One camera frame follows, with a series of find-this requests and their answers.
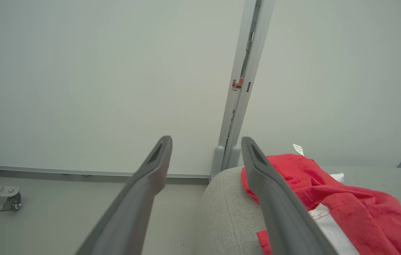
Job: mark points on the grey partition base rail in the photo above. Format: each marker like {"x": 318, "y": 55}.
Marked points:
{"x": 80, "y": 171}

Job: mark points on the black caster wheel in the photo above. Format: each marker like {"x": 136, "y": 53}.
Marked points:
{"x": 12, "y": 203}

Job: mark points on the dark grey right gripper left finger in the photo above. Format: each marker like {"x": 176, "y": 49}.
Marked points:
{"x": 133, "y": 202}

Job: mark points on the red garment with white trim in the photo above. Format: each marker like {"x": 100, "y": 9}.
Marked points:
{"x": 359, "y": 209}

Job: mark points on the grey double partition post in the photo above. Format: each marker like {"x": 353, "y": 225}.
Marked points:
{"x": 237, "y": 95}

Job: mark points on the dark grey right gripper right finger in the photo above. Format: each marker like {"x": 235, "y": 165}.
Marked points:
{"x": 278, "y": 205}

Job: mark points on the grey fabric sofa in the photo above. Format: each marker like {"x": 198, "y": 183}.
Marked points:
{"x": 228, "y": 216}

